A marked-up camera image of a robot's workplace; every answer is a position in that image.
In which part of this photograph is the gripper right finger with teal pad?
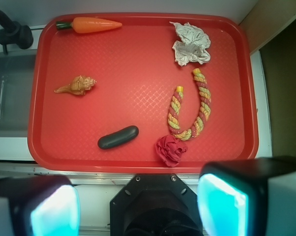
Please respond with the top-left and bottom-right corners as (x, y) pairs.
(197, 156), (296, 236)

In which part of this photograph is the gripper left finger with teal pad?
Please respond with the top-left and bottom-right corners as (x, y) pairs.
(0, 175), (81, 236)

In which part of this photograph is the brown conch shell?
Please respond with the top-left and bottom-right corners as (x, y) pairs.
(54, 75), (97, 95)

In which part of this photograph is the black oblong stone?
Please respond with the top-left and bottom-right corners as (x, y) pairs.
(97, 125), (139, 149)

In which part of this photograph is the crumpled red cloth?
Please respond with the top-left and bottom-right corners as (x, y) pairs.
(155, 135), (188, 168)

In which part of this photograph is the grey sink basin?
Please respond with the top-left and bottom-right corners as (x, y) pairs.
(0, 50), (37, 137)

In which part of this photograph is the crumpled grey paper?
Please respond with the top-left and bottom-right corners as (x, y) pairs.
(170, 22), (211, 67)

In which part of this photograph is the black faucet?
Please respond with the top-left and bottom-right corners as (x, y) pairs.
(0, 10), (33, 55)

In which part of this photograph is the orange toy carrot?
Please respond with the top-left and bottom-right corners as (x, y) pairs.
(56, 17), (122, 34)

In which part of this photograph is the twisted rope toy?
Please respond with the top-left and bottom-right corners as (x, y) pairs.
(167, 68), (211, 141)

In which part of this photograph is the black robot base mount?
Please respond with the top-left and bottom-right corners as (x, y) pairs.
(110, 174), (203, 236)

